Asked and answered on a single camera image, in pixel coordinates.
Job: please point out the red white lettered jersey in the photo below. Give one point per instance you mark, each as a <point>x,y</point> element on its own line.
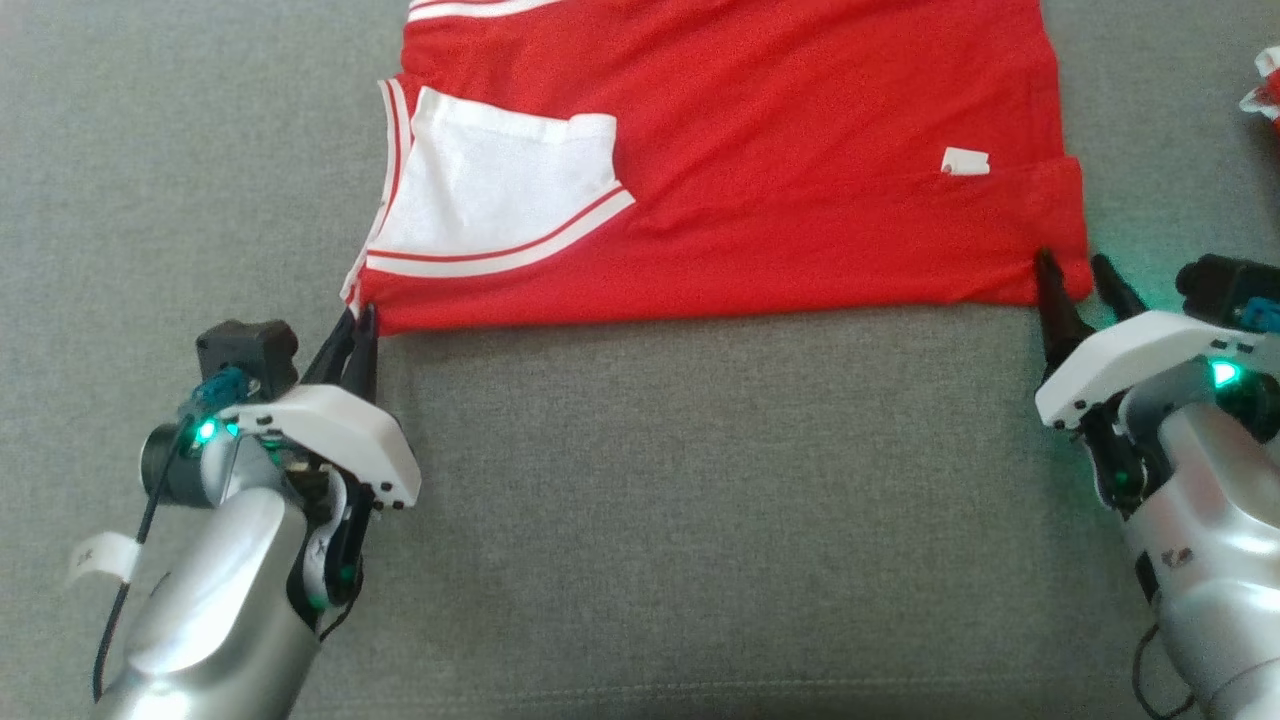
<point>780,150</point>

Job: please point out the red white shorts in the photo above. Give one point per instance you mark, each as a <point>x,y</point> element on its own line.
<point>1265,90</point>

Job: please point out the large grey sofa seat cushion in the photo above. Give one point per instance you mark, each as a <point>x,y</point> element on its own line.
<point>700,500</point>

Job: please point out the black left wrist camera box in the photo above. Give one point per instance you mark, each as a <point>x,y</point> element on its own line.
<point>245,355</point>

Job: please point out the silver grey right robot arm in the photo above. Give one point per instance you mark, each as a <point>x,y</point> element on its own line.
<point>1210,560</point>

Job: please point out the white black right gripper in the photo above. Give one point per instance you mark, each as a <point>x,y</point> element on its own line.
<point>1130,355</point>

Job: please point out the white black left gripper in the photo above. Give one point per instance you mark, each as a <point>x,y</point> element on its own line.
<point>345,440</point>

